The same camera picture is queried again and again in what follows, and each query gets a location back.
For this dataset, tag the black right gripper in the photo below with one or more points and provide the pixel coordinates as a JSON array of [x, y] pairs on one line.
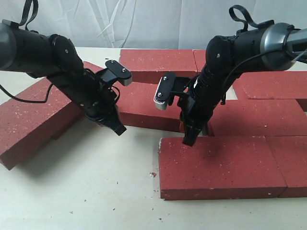
[[197, 106]]

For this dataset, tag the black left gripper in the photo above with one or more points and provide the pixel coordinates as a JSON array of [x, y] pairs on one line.
[[93, 95]]

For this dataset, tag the red placed brick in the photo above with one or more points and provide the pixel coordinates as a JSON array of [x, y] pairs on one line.
[[137, 108]]

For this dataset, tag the red brick top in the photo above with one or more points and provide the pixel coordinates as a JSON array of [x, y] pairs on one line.
[[23, 129]]

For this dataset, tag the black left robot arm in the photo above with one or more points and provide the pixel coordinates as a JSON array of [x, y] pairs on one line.
[[55, 58]]

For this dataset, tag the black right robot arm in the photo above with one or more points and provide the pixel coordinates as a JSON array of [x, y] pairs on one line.
[[274, 48]]

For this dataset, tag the red brick front left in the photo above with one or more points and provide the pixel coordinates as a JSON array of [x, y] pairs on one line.
[[218, 168]]

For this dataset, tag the red brick third row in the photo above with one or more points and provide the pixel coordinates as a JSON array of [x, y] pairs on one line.
[[281, 117]]

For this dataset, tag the red loose brick bottom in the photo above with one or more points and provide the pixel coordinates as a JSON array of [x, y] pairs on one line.
[[66, 115]]

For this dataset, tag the red brick back left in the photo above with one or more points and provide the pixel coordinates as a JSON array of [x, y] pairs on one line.
[[149, 65]]

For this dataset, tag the red brick second row right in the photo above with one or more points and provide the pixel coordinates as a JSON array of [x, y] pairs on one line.
[[272, 85]]

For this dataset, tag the red brick back right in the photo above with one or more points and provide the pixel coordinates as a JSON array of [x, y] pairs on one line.
[[200, 60]]

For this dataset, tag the red brick front right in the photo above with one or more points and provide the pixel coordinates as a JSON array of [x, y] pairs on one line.
[[290, 153]]

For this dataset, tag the white backdrop sheet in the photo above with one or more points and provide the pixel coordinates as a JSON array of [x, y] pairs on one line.
[[183, 24]]

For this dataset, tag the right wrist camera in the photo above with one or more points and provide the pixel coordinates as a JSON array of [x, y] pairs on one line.
[[170, 85]]

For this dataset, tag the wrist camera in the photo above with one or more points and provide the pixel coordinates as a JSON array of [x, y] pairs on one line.
[[170, 85], [114, 72]]

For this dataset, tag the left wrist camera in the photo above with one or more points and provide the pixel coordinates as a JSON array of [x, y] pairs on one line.
[[114, 72]]

